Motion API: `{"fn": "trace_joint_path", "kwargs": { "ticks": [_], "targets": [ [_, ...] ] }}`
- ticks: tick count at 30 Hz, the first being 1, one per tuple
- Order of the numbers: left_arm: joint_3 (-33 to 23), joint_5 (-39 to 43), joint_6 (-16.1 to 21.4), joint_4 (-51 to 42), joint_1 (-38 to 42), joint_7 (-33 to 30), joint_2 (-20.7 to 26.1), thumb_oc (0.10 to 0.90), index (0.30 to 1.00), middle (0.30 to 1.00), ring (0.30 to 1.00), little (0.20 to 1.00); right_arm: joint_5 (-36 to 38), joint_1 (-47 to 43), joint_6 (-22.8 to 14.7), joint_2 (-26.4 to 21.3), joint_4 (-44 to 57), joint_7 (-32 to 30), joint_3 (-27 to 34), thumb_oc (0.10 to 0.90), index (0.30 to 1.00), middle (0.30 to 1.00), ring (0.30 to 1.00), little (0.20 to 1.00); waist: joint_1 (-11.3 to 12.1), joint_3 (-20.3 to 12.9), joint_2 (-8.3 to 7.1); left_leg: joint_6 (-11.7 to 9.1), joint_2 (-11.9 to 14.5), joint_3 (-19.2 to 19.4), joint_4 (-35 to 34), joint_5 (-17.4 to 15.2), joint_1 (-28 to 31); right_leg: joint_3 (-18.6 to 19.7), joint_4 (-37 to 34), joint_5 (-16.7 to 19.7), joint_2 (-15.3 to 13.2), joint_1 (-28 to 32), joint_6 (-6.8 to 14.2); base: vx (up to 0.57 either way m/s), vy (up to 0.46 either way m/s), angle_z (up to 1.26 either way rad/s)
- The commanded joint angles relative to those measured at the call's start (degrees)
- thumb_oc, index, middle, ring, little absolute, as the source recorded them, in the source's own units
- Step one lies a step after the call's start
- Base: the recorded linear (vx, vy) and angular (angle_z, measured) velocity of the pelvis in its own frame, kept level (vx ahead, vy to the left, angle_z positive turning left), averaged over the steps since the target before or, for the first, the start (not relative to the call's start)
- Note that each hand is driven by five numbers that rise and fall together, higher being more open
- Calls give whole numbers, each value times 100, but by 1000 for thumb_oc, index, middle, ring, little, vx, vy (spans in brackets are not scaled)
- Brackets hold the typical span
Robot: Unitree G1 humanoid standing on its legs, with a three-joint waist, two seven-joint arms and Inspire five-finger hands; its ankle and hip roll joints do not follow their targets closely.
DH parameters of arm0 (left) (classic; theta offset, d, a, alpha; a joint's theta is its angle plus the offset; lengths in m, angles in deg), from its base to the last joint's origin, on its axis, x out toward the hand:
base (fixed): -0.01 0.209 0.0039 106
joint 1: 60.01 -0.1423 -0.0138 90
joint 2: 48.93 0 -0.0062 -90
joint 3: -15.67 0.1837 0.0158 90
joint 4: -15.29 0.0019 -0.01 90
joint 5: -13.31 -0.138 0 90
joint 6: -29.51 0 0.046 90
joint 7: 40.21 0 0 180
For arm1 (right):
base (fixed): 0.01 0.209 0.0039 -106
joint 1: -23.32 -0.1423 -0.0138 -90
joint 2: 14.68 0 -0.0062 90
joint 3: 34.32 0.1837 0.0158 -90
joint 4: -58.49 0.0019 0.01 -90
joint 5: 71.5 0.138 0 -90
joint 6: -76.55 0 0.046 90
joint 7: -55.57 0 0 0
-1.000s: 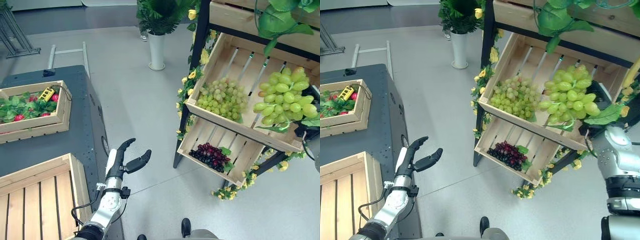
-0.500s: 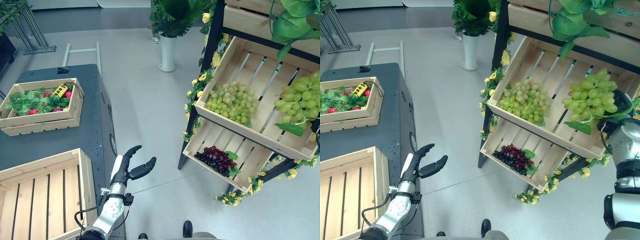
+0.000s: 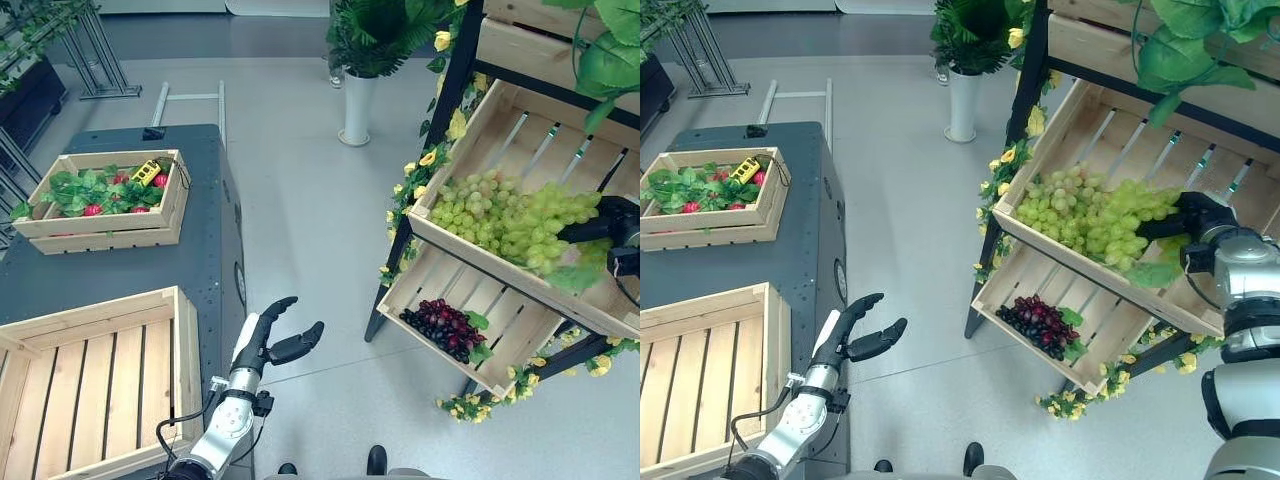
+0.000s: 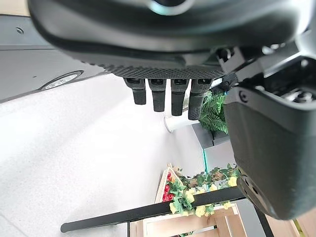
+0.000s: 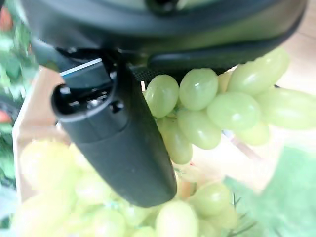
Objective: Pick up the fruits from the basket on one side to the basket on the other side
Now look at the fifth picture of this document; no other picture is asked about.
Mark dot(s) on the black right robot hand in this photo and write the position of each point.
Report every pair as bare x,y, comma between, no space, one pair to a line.
118,153

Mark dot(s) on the green grape bunch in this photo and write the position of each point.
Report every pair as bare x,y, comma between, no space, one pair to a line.
233,111
209,200

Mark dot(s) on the pale wooden basket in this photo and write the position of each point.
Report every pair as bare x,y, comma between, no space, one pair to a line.
37,108

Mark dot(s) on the red fruit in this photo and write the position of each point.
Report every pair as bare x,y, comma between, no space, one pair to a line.
5,19
3,116

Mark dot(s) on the green leafy foliage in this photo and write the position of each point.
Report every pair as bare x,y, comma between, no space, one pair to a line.
14,66

